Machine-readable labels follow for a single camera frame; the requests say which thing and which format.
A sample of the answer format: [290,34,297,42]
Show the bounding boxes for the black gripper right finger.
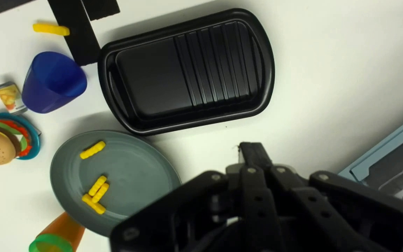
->
[257,142,403,252]

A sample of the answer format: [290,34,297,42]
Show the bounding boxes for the black tape patch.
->
[47,0,122,68]

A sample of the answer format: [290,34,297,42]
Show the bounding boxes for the small toy food can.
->
[0,80,27,114]

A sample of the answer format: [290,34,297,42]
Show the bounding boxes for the black ribbed baking tray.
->
[97,7,278,138]

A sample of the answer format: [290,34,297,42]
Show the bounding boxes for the small teal plate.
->
[0,111,44,163]

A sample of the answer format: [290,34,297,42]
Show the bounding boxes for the grey round plate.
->
[49,129,182,238]

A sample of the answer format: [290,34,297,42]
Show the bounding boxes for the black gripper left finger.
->
[110,140,278,252]

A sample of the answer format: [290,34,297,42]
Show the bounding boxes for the yellow toy fry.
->
[79,140,108,161]
[31,20,72,38]
[87,174,110,198]
[91,182,112,205]
[80,192,108,217]

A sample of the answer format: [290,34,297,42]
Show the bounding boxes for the orange cup green rim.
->
[28,212,87,252]

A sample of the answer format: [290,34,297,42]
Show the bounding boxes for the blue plastic cup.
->
[21,51,90,115]

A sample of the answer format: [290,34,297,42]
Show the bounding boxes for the light blue metal bar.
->
[338,107,403,203]

